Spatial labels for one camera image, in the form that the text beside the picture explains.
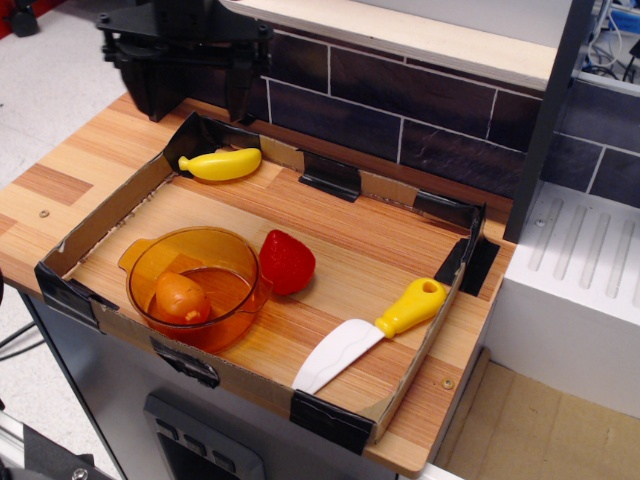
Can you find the grey oven control panel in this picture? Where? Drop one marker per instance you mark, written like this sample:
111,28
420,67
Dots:
191,449

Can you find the white sink drainboard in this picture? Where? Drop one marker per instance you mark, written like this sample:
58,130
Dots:
567,311

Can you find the cardboard fence with black tape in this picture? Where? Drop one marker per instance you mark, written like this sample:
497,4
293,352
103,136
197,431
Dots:
367,252

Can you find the yellow white toy knife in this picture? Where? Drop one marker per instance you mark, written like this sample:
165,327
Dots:
420,302

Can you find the dark grey upright post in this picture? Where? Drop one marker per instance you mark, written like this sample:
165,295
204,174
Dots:
563,73

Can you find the orange transparent plastic pot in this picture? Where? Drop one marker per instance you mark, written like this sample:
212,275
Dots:
201,286

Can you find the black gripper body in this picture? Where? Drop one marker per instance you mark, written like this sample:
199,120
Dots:
186,35

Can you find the red toy strawberry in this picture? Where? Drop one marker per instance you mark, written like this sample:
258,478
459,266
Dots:
286,262

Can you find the yellow toy banana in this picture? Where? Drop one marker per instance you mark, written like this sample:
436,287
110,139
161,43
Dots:
222,165

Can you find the light wooden shelf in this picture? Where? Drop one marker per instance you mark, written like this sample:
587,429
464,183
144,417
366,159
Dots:
482,54

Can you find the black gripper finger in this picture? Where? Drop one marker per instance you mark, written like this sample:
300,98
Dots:
155,89
238,84

